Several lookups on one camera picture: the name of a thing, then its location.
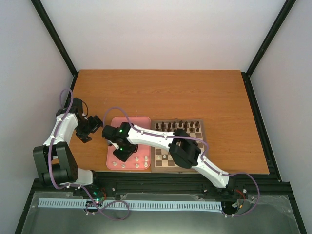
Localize light blue cable duct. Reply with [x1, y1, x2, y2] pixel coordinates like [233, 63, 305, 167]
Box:
[38, 198, 222, 213]

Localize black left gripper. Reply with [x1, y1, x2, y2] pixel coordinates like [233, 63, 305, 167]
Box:
[76, 115, 104, 144]

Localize pink plastic tray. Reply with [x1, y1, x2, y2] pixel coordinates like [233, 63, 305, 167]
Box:
[106, 117, 151, 171]

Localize black aluminium frame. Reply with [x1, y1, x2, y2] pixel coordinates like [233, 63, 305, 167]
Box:
[14, 0, 308, 234]

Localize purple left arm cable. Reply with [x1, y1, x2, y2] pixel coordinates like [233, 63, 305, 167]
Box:
[48, 88, 74, 190]

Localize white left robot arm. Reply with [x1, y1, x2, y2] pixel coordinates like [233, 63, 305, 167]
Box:
[33, 97, 103, 196]

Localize wooden chessboard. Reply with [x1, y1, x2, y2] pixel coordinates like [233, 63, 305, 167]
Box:
[151, 119, 206, 173]

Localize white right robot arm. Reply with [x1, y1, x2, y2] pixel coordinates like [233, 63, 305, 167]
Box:
[108, 122, 229, 189]

